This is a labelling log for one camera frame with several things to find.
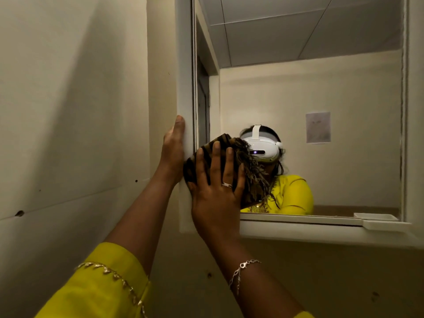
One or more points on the person's right little finger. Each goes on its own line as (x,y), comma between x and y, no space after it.
(239,182)

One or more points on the white head-worn headset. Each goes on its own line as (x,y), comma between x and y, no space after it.
(263,147)

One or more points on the dark door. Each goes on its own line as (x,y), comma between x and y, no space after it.
(203,105)

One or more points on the person's right hand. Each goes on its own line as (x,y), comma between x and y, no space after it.
(215,211)

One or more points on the person's right forearm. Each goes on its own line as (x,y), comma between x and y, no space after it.
(258,281)

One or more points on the white framed wall mirror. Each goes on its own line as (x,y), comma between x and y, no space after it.
(347,82)

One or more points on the person's left hand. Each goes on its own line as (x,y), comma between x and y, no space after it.
(172,152)

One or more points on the person's left thumb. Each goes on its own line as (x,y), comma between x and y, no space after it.
(180,129)

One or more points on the brown striped fringed cloth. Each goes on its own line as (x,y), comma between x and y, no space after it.
(253,177)

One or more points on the white plastic tray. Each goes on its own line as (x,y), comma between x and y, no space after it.
(386,225)

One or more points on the yellow embroidered garment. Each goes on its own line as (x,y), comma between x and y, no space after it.
(99,288)

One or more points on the person's left forearm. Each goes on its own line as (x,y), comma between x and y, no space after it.
(142,221)

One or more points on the white paper sheet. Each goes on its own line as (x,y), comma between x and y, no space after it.
(318,127)

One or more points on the person's right middle finger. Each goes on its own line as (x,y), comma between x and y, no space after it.
(216,162)

